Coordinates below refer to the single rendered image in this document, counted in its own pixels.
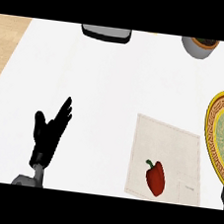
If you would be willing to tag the grey black appliance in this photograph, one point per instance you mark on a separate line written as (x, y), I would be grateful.
(106, 33)

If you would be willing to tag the beige cloth placemat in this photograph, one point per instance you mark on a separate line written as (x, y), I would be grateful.
(164, 157)

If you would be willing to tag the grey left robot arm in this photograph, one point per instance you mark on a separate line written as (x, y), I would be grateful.
(31, 180)

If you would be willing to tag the grey plant pot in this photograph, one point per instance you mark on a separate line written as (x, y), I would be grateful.
(199, 47)

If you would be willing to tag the yellow green patterned plate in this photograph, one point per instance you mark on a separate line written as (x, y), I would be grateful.
(223, 131)

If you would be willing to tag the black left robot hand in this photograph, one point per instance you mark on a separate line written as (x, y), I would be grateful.
(49, 136)

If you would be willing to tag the red bell pepper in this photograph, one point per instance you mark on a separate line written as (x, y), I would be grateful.
(155, 179)

